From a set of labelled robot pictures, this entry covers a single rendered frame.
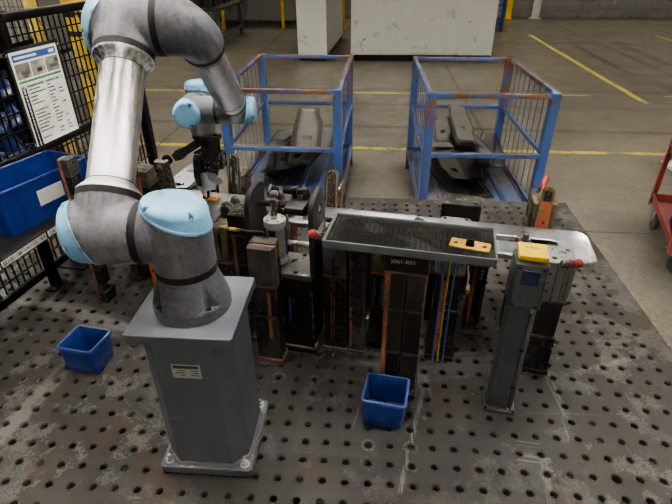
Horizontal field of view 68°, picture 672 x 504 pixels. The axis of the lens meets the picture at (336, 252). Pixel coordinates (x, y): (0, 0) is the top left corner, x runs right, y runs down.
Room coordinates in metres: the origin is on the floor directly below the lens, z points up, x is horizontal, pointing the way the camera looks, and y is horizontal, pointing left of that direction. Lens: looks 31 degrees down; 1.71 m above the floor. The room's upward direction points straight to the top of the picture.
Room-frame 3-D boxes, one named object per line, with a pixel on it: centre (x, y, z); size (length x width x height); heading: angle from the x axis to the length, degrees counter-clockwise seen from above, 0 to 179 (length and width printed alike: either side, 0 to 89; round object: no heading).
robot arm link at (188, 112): (1.39, 0.38, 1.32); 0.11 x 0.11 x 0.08; 88
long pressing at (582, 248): (1.35, -0.04, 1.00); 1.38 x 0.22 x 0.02; 77
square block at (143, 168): (1.64, 0.67, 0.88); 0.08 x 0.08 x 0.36; 77
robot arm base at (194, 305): (0.80, 0.29, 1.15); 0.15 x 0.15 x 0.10
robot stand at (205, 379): (0.80, 0.29, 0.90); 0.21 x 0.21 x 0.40; 86
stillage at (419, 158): (3.67, -0.99, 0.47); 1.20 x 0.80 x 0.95; 177
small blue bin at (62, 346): (1.06, 0.70, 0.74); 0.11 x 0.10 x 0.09; 77
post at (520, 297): (0.91, -0.42, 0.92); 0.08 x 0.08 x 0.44; 77
